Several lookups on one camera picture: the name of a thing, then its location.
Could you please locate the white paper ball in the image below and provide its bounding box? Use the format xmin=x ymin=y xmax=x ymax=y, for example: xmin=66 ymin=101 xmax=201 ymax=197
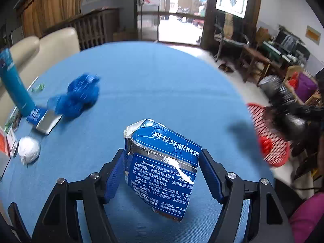
xmin=18 ymin=137 xmax=41 ymax=165

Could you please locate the black plastic bag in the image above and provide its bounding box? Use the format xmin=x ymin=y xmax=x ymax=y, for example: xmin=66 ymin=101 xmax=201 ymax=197
xmin=259 ymin=75 xmax=307 ymax=141

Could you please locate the blue toothpaste box piece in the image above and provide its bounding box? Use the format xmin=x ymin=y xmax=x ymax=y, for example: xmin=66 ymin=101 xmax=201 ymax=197
xmin=124 ymin=118 xmax=201 ymax=222

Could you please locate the blue plastic bag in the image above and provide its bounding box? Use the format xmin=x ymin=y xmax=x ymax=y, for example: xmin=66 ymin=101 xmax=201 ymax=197
xmin=47 ymin=74 xmax=100 ymax=120

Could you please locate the red plastic bag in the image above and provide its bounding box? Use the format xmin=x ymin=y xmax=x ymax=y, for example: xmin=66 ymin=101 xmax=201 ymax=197
xmin=259 ymin=136 xmax=273 ymax=157

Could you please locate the red plastic mesh basket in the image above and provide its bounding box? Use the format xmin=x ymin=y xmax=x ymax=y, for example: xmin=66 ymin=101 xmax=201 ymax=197
xmin=247 ymin=103 xmax=289 ymax=167

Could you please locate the orange white small box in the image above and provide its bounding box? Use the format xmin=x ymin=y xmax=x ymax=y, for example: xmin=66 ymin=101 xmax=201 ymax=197
xmin=0 ymin=128 xmax=19 ymax=157

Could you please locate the small blue silver box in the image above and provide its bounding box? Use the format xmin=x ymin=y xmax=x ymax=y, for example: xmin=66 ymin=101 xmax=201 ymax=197
xmin=26 ymin=107 xmax=62 ymax=135

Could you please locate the blue tablecloth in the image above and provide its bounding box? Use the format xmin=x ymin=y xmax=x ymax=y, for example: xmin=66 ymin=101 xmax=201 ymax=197
xmin=1 ymin=42 xmax=273 ymax=242

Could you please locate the green candy wrapper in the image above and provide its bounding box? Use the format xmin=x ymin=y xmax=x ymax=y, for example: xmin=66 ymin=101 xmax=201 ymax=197
xmin=31 ymin=83 xmax=45 ymax=93

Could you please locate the wicker chair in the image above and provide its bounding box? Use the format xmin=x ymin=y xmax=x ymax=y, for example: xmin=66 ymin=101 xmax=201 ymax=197
xmin=283 ymin=65 xmax=322 ymax=107

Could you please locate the purple cushion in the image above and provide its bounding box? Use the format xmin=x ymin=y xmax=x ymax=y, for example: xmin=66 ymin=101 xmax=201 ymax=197
xmin=295 ymin=72 xmax=317 ymax=103

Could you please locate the teal thermos bottle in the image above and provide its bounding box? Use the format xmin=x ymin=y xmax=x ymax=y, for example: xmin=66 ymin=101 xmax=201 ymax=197
xmin=1 ymin=48 xmax=36 ymax=117

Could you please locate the pair of slippers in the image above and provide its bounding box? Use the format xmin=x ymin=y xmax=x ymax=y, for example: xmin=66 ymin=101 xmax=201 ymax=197
xmin=218 ymin=64 xmax=234 ymax=74

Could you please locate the wooden stool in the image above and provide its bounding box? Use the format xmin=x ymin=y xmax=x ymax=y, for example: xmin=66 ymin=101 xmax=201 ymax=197
xmin=238 ymin=47 xmax=271 ymax=85

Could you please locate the computer monitor desk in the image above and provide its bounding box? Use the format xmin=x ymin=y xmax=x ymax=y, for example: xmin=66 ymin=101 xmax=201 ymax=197
xmin=261 ymin=25 xmax=310 ymax=67

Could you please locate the cream leather chair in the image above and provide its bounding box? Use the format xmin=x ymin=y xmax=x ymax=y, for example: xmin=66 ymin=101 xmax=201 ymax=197
xmin=1 ymin=36 xmax=40 ymax=126

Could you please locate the black metal armchair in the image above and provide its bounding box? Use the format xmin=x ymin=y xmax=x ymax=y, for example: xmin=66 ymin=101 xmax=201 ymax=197
xmin=213 ymin=11 xmax=250 ymax=61

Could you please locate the wooden crib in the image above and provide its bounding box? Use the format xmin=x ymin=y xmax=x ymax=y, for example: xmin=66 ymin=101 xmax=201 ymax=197
xmin=44 ymin=7 xmax=120 ymax=50

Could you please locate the yellow curtain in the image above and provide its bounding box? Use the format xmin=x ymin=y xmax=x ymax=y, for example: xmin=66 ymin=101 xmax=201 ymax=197
xmin=14 ymin=0 xmax=83 ymax=37

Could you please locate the dark wooden door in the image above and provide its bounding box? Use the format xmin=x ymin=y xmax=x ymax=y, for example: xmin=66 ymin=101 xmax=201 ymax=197
xmin=134 ymin=0 xmax=161 ymax=42

